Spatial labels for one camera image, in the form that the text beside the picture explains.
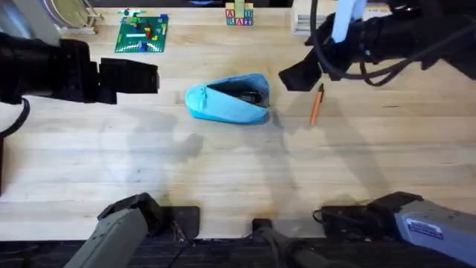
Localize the blue soft zip bag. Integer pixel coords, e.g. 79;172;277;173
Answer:
184;72;271;125

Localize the right wrist upright plate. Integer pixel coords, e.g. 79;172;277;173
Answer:
331;0;368;44

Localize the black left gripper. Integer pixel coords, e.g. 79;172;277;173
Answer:
0;32;160;106

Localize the orange pen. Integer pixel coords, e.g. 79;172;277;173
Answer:
309;83;326;127

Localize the green board with toy blocks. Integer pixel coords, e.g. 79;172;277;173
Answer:
113;8;170;54

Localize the wooden peg rack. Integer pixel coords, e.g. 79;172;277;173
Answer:
59;0;106;36

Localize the stack of alphabet blocks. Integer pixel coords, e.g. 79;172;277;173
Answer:
224;0;255;27

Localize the white ribbed box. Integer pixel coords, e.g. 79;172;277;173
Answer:
290;0;335;37

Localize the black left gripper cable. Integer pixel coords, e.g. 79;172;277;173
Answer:
0;96;31;139

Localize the pale plate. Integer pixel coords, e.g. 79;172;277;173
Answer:
41;0;90;30

